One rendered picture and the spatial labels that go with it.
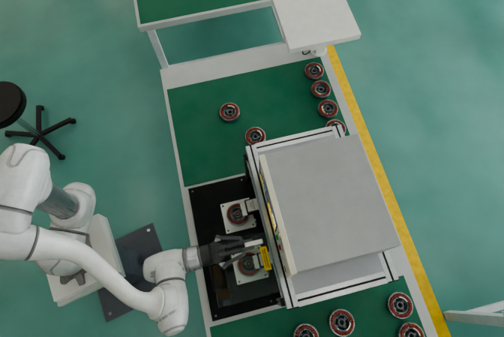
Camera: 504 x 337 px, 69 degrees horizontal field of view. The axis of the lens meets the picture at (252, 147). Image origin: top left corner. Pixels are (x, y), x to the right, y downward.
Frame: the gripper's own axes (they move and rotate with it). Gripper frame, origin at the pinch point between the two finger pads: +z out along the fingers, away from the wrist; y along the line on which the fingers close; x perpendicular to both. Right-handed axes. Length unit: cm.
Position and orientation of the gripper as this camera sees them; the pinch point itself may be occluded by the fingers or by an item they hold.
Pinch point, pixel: (253, 243)
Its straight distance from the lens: 142.7
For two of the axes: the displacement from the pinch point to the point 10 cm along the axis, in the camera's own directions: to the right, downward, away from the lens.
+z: 9.7, -2.2, 0.7
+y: 2.4, 9.0, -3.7
